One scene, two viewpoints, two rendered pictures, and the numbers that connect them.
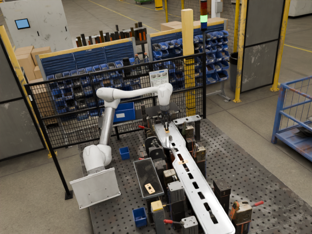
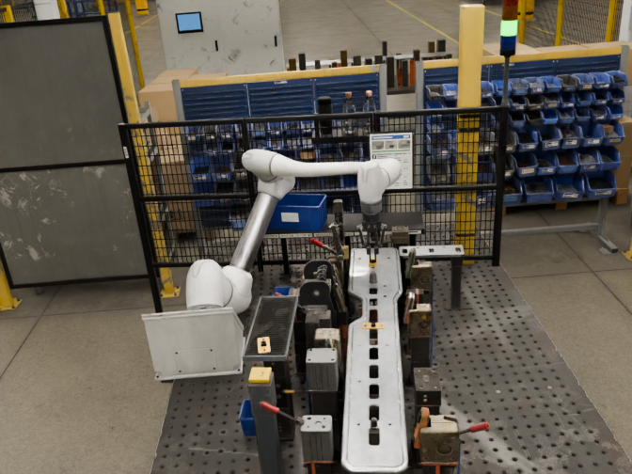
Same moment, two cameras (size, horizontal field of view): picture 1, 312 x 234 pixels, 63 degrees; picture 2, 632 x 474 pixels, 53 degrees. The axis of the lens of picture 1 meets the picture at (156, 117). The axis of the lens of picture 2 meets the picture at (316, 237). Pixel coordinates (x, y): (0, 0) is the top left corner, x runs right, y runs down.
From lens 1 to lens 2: 0.71 m
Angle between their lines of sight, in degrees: 16
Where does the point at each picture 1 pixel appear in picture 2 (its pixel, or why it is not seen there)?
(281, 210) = not seen: outside the picture
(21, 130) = (118, 228)
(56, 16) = (260, 13)
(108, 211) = (204, 396)
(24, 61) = (168, 96)
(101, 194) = (202, 361)
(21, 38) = (181, 52)
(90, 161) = (195, 290)
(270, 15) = not seen: outside the picture
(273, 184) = (585, 429)
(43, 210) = (116, 391)
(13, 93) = (115, 148)
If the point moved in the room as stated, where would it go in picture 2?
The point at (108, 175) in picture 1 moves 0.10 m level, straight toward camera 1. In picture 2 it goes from (220, 322) to (216, 336)
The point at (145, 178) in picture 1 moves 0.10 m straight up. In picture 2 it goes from (266, 326) to (263, 301)
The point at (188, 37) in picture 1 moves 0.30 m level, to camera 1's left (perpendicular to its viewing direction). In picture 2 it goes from (469, 67) to (405, 68)
